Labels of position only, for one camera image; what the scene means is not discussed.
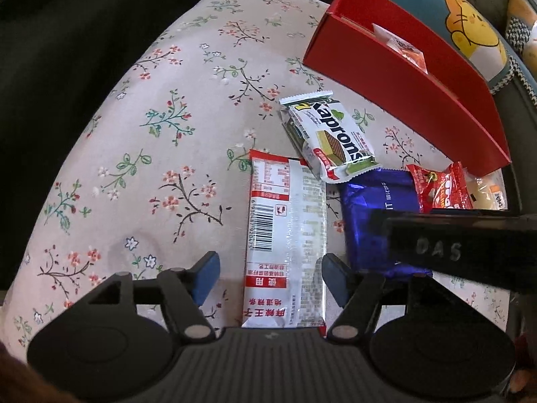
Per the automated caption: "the clear pale bun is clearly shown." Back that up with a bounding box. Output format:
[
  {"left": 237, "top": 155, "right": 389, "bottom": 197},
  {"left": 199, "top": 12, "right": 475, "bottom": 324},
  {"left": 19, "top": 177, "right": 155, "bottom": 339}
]
[{"left": 461, "top": 172, "right": 508, "bottom": 213}]

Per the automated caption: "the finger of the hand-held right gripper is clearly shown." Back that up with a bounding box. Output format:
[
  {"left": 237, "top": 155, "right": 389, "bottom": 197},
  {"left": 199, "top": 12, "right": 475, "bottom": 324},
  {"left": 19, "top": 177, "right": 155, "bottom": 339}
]
[{"left": 369, "top": 210, "right": 393, "bottom": 263}]

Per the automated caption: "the blue foil snack packet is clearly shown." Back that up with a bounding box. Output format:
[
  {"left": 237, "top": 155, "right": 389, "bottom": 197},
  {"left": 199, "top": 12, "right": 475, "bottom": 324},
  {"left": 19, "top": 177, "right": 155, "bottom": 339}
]
[{"left": 338, "top": 167, "right": 433, "bottom": 280}]

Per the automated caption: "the red candy packet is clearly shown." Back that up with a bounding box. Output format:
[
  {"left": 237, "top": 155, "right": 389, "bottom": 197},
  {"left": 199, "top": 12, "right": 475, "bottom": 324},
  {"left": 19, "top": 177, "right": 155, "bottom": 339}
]
[{"left": 406, "top": 162, "right": 474, "bottom": 214}]

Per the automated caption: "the red white striped snack packet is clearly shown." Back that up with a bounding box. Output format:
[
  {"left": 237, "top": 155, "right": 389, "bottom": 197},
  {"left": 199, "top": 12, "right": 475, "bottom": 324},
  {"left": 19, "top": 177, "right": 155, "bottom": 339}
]
[{"left": 241, "top": 149, "right": 328, "bottom": 337}]

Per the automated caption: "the small houndstooth orange cushion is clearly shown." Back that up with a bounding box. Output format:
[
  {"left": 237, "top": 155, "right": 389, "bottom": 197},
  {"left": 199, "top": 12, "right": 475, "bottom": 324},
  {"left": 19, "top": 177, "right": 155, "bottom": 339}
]
[{"left": 501, "top": 0, "right": 537, "bottom": 57}]

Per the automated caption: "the red cardboard box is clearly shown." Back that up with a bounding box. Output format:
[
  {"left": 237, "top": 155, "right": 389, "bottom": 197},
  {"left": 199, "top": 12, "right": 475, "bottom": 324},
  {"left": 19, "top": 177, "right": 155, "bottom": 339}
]
[{"left": 303, "top": 0, "right": 511, "bottom": 176}]

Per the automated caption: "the green white wafer packet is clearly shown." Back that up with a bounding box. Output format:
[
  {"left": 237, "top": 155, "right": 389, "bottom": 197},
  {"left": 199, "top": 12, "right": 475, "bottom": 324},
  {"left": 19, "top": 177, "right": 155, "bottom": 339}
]
[{"left": 279, "top": 91, "right": 380, "bottom": 183}]

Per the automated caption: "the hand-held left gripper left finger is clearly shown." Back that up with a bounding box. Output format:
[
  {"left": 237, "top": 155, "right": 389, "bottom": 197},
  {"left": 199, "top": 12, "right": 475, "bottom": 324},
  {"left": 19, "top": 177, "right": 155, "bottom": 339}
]
[{"left": 78, "top": 251, "right": 222, "bottom": 342}]

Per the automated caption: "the orange bread packet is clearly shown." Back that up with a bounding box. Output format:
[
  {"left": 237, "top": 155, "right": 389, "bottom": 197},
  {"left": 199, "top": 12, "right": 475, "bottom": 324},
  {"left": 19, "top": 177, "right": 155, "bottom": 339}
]
[{"left": 371, "top": 24, "right": 429, "bottom": 72}]

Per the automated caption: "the floral tablecloth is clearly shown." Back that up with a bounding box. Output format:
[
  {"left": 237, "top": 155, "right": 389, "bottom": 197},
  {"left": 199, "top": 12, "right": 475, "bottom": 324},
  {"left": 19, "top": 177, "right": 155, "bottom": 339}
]
[{"left": 0, "top": 0, "right": 510, "bottom": 357}]

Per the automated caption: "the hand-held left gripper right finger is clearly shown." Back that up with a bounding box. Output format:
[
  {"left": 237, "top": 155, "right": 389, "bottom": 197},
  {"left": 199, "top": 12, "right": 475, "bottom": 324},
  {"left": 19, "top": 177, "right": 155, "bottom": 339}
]
[{"left": 321, "top": 253, "right": 462, "bottom": 341}]

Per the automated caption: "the teal lion print sofa cover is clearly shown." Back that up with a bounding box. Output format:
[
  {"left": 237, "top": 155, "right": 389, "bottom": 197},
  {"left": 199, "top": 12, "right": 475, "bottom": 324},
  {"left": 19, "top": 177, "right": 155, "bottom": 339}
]
[{"left": 294, "top": 0, "right": 521, "bottom": 93}]

